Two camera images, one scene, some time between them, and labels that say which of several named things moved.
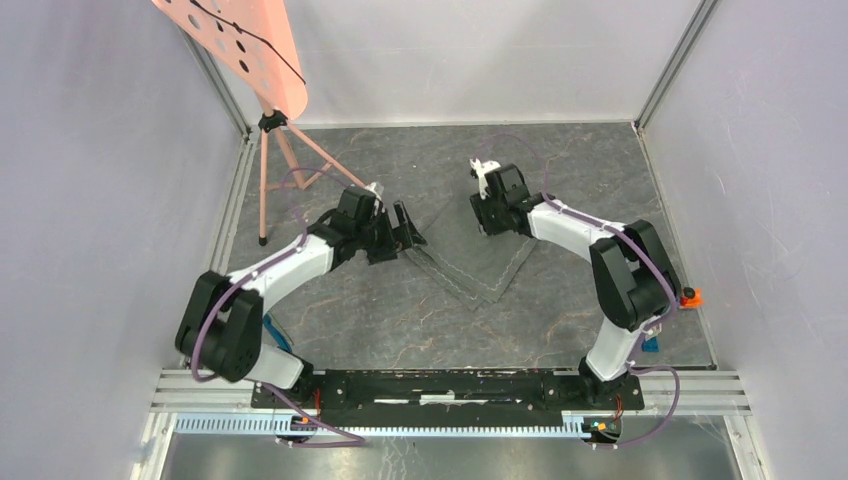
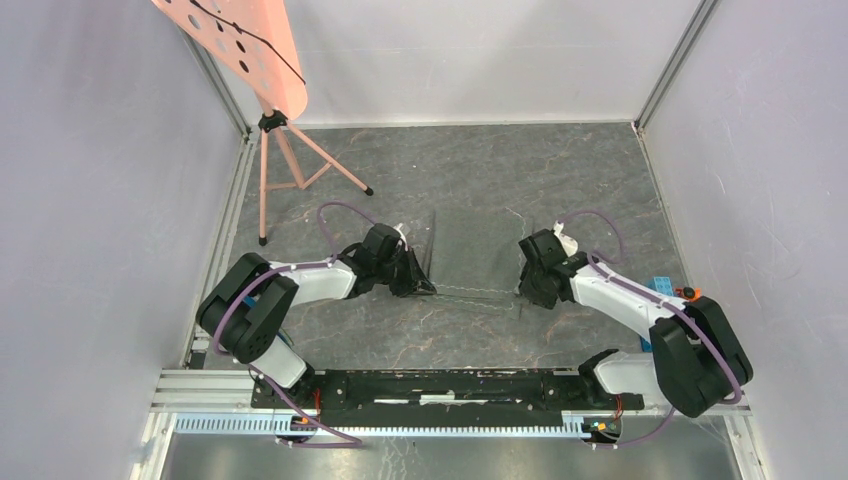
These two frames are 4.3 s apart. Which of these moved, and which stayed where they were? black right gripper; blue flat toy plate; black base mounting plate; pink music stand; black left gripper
Moved: black left gripper; black right gripper
Stayed: blue flat toy plate; pink music stand; black base mounting plate
